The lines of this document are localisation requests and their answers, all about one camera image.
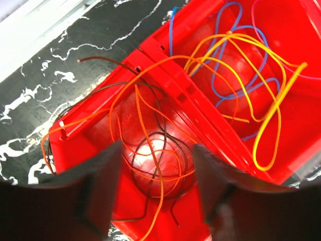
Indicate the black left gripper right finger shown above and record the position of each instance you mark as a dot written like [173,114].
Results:
[238,206]

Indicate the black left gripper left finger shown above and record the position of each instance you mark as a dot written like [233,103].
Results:
[74,205]

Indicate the red bin nearest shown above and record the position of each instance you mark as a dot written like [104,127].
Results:
[152,103]

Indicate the red bin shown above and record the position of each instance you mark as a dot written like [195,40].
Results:
[268,54]
[152,103]

